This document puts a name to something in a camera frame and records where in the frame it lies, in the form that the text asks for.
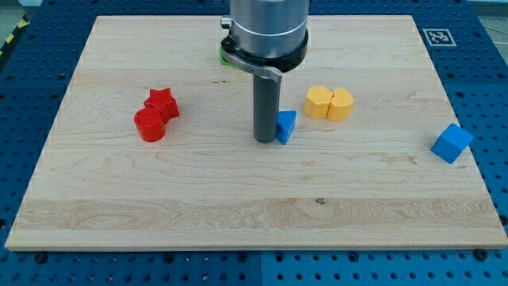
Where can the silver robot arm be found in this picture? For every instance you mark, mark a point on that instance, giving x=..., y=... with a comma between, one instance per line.
x=266, y=37

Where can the blue triangle block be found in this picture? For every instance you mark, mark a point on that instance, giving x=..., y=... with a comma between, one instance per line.
x=285, y=125

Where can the red cylinder block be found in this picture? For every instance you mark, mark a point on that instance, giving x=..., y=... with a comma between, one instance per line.
x=149, y=124

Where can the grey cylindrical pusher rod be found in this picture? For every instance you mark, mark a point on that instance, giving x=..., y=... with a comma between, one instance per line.
x=266, y=94

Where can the green block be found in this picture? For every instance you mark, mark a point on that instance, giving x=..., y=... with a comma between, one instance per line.
x=227, y=45

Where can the light wooden board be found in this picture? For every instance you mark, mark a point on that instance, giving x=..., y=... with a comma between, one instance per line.
x=370, y=181

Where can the red star block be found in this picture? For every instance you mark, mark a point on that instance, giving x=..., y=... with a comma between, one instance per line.
x=164, y=102

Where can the yellow half-round block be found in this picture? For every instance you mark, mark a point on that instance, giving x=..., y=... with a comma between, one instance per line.
x=341, y=105

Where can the blue cube block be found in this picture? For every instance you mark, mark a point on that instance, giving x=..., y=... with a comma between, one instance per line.
x=451, y=143

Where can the white fiducial marker tag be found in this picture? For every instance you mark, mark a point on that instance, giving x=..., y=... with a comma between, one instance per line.
x=439, y=37

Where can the yellow pentagon block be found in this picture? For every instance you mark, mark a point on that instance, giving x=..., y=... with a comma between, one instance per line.
x=317, y=102

